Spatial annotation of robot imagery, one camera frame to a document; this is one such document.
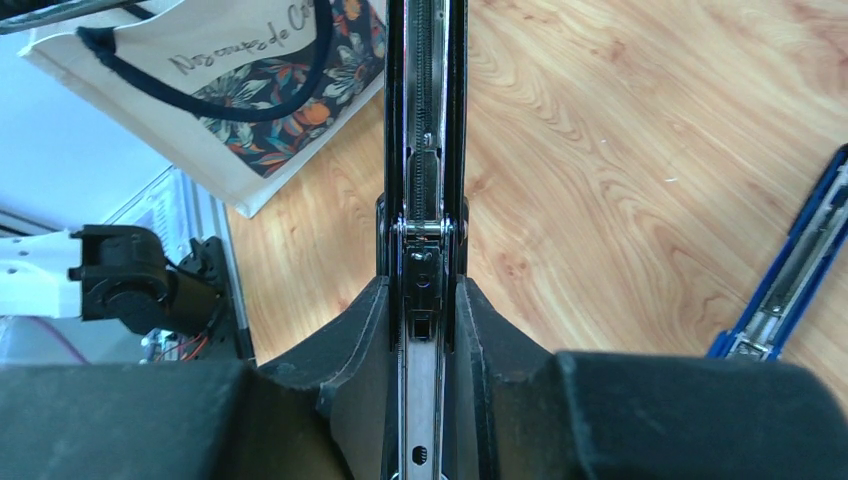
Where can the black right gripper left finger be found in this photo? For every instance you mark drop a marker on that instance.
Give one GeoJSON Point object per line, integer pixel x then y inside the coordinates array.
{"type": "Point", "coordinates": [318, 411]}

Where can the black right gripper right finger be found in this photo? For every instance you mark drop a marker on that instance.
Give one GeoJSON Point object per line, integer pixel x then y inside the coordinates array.
{"type": "Point", "coordinates": [523, 412]}

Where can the black stapler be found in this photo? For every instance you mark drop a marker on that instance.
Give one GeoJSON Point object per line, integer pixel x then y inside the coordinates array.
{"type": "Point", "coordinates": [422, 223]}

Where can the blue stapler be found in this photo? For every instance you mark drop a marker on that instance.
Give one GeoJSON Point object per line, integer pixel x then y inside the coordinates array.
{"type": "Point", "coordinates": [791, 282]}

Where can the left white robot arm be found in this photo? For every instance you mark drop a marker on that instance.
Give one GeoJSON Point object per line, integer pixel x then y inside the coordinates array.
{"type": "Point", "coordinates": [113, 271]}

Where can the beige tote bag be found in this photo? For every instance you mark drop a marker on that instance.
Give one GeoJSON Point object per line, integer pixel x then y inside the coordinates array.
{"type": "Point", "coordinates": [240, 54]}

